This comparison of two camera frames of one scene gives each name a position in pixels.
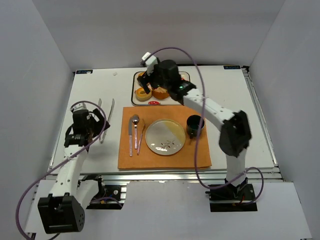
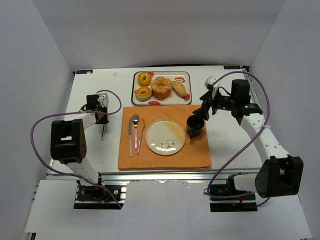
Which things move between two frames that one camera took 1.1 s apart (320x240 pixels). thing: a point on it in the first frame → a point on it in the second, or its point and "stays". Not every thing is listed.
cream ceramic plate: (165, 136) stays
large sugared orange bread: (160, 93) stays
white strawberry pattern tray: (136, 84) stays
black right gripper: (145, 81) → (209, 104)
